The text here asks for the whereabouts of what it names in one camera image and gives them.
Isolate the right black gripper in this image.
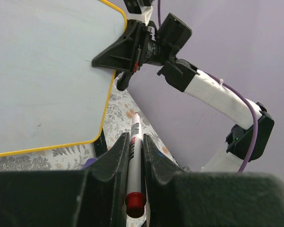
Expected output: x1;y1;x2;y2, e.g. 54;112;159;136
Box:
91;20;164;91

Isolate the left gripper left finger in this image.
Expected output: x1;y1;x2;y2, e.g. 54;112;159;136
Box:
0;133;130;227

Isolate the floral patterned table mat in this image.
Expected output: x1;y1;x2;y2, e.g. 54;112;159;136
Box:
0;81;180;227

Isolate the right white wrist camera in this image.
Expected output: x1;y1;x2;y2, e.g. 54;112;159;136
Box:
124;0;153;26

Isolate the yellow framed whiteboard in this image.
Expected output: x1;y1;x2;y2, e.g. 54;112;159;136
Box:
0;0;127;157

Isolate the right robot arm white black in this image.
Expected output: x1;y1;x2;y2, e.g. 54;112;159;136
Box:
91;14;275;172

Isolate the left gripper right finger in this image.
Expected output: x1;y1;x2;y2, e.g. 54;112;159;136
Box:
143;135;284;227

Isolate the red capped whiteboard marker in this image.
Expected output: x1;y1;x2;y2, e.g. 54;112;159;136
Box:
125;112;146;218

